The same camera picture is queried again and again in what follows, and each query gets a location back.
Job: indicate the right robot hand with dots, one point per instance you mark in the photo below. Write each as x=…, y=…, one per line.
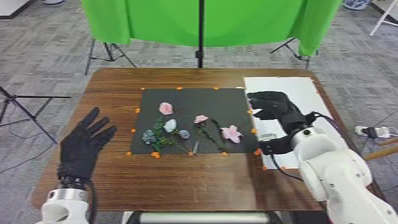
x=273, y=105

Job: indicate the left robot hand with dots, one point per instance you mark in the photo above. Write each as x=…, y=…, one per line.
x=83, y=146

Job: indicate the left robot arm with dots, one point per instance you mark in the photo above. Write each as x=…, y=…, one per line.
x=65, y=203

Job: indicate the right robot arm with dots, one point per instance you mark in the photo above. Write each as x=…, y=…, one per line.
x=335, y=173

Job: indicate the white sheet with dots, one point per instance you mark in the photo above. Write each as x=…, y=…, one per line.
x=285, y=85

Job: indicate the large pink flower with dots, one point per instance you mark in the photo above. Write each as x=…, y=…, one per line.
x=232, y=134

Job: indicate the blue flower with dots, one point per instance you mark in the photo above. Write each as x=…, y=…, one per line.
x=148, y=136
x=184, y=134

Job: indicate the dark green sprig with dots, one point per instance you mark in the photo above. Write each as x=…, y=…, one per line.
x=218, y=131

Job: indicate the pink flower with long stem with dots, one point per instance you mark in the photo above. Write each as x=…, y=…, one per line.
x=202, y=118

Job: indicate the dark mat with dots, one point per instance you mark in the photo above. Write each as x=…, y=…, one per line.
x=196, y=100

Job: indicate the black tripod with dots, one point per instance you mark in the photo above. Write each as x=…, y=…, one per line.
x=24, y=110

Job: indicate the white flower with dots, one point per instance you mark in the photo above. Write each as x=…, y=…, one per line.
x=170, y=125

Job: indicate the black backdrop stand legs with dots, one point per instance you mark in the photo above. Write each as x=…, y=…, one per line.
x=109, y=50
x=294, y=50

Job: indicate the small pink flower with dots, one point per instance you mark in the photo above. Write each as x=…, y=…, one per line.
x=166, y=108

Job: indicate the black backdrop stand pole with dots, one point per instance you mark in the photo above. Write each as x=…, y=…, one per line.
x=200, y=33

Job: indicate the pale grey bar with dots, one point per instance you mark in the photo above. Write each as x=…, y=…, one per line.
x=202, y=218

